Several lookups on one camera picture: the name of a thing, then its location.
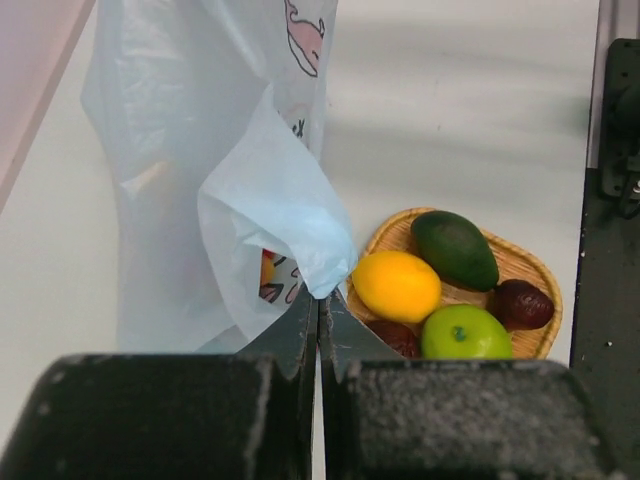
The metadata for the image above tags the dark red fake fruit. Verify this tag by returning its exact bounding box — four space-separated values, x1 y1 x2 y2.
367 320 421 359

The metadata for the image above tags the fake strawberries cluster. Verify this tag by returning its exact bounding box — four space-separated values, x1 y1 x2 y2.
260 249 275 287

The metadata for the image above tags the dark brown fake fruit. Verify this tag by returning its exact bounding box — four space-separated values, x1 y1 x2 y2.
491 279 555 331

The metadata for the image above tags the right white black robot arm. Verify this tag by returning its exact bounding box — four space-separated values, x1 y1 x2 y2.
598 38 639 219

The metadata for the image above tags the light green fake fruit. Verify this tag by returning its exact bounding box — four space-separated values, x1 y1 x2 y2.
421 304 513 360

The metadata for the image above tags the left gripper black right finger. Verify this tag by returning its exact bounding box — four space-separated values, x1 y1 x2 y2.
319 293 624 479

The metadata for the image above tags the aluminium frame rail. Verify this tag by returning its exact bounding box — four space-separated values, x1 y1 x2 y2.
586 0 617 169

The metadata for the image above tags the woven bamboo tray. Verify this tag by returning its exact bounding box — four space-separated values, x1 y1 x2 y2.
344 207 563 359

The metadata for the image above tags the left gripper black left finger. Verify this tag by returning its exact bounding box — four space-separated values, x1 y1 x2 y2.
1 290 319 479

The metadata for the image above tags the yellow fake lemon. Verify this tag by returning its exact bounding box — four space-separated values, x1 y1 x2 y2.
351 251 442 324

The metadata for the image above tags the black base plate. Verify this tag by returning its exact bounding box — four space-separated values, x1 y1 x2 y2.
570 168 639 382

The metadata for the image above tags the blue plastic bag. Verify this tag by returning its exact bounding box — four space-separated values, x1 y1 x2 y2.
82 1 358 352

